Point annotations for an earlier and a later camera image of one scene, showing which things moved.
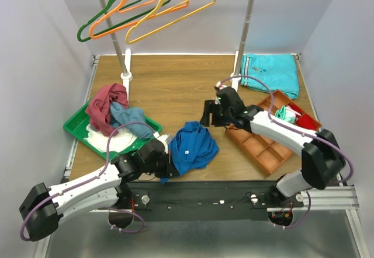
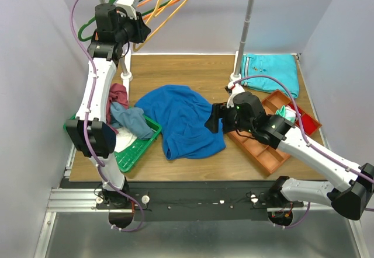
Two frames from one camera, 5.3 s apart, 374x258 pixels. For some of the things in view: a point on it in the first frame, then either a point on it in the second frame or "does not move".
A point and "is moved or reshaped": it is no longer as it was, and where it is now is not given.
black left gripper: x=168 y=164 -> x=139 y=29
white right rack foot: x=235 y=82 does not move
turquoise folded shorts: x=279 y=71 does not move
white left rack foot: x=127 y=77 does not move
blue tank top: x=192 y=148 is moved or reshaped
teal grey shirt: x=118 y=116 does not move
